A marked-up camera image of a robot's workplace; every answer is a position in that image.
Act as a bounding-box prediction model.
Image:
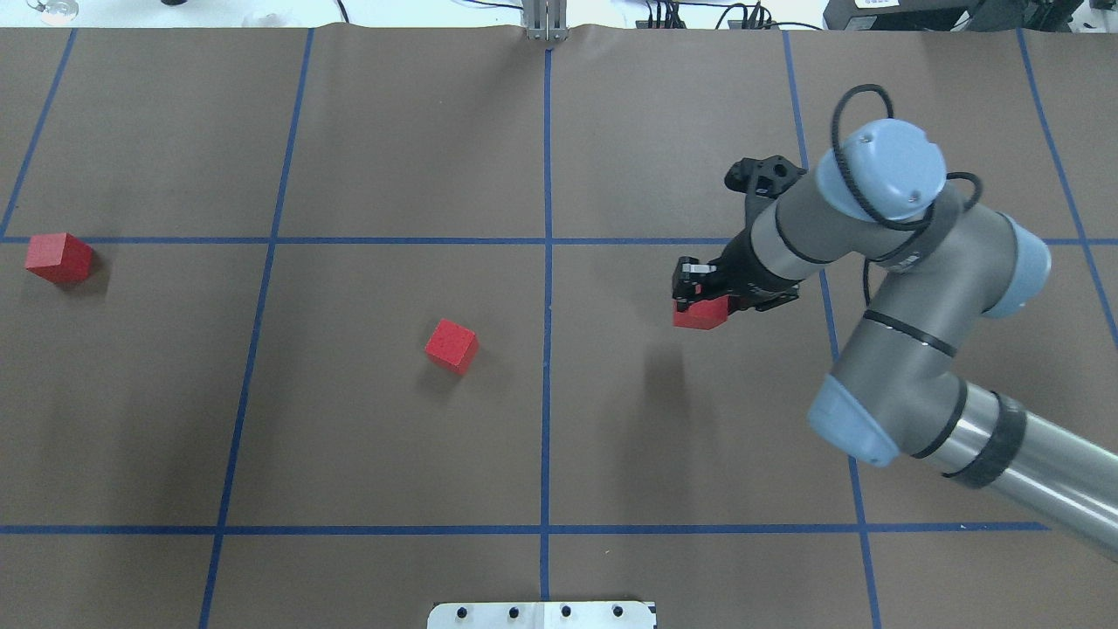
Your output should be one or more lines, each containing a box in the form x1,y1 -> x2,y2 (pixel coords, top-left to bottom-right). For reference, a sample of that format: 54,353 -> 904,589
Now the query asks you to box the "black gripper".
671,230 -> 800,312

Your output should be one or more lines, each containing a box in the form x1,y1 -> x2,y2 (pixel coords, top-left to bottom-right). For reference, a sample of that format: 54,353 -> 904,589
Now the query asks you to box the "red foam cube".
23,232 -> 94,284
424,320 -> 480,377
673,295 -> 730,330

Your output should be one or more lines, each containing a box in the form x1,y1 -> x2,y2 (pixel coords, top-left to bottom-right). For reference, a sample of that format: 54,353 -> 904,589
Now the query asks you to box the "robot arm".
672,118 -> 1115,560

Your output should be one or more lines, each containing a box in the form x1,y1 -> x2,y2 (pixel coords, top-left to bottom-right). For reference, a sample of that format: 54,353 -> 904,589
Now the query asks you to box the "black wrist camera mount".
723,155 -> 808,226

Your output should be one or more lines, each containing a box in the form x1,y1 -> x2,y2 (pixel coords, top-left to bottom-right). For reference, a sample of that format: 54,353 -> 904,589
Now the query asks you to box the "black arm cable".
830,84 -> 984,307

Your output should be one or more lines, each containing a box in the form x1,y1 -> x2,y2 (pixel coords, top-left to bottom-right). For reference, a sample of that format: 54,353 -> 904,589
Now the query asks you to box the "aluminium frame post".
521,0 -> 569,42

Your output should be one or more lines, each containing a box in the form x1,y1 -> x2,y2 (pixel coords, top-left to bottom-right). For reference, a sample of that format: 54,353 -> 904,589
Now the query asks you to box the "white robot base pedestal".
426,600 -> 659,628

